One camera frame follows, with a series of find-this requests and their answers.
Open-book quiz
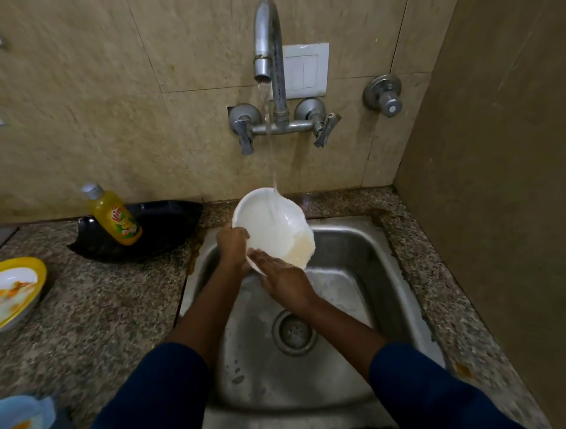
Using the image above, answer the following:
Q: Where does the white scalloped bowl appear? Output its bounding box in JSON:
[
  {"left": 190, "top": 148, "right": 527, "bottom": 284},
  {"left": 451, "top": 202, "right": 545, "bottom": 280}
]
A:
[{"left": 232, "top": 187, "right": 316, "bottom": 276}]

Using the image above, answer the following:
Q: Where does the black leaf-shaped tray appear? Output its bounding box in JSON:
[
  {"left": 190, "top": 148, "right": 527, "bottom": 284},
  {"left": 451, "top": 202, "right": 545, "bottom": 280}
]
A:
[{"left": 67, "top": 200, "right": 204, "bottom": 264}]

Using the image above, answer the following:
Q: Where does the steel wall valve knob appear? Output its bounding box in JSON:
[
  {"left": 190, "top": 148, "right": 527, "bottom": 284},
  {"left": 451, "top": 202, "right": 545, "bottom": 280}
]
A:
[{"left": 363, "top": 74, "right": 403, "bottom": 118}]

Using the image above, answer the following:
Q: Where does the person's left hand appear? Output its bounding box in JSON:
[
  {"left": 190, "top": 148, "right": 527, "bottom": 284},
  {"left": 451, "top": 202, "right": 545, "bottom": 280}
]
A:
[{"left": 216, "top": 224, "right": 253, "bottom": 275}]

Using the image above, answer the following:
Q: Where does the yellow rimmed plate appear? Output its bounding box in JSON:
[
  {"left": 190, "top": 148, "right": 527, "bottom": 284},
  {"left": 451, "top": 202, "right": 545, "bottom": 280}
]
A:
[{"left": 0, "top": 257, "right": 48, "bottom": 331}]

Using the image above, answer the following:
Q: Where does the steel sink drain strainer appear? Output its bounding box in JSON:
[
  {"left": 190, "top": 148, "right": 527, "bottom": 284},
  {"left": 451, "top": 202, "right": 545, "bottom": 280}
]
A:
[{"left": 271, "top": 309, "right": 318, "bottom": 357}]

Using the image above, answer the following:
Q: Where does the stainless steel sink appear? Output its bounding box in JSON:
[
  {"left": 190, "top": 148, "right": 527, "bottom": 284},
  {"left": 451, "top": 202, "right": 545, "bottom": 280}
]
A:
[{"left": 179, "top": 215, "right": 447, "bottom": 429}]

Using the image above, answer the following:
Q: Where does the person's right forearm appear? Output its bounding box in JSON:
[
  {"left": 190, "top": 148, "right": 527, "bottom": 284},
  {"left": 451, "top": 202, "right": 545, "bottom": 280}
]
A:
[{"left": 305, "top": 291, "right": 525, "bottom": 429}]

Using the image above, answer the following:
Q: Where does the person's right hand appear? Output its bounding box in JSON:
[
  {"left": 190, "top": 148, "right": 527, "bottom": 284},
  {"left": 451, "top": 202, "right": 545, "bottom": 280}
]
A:
[{"left": 246, "top": 248, "right": 317, "bottom": 311}]

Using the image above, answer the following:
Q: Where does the white switch plate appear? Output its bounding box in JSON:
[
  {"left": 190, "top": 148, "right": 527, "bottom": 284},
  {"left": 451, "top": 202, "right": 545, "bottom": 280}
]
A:
[{"left": 282, "top": 42, "right": 330, "bottom": 100}]

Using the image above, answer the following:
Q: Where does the person's left forearm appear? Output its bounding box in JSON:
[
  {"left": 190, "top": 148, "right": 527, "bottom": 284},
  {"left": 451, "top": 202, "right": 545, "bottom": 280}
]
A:
[{"left": 90, "top": 265, "right": 249, "bottom": 429}]

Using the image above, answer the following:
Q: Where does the blue plastic bowl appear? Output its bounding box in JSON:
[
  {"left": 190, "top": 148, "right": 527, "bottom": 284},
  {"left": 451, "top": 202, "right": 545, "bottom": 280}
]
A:
[{"left": 0, "top": 394, "right": 56, "bottom": 429}]

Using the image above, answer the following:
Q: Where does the steel wall faucet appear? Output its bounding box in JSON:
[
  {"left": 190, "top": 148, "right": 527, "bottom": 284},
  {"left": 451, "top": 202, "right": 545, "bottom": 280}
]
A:
[{"left": 228, "top": 0, "right": 342, "bottom": 156}]

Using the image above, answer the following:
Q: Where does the yellow dish soap bottle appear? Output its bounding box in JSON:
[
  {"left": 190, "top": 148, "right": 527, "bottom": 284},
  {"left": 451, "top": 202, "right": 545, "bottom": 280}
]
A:
[{"left": 81, "top": 183, "right": 143, "bottom": 246}]

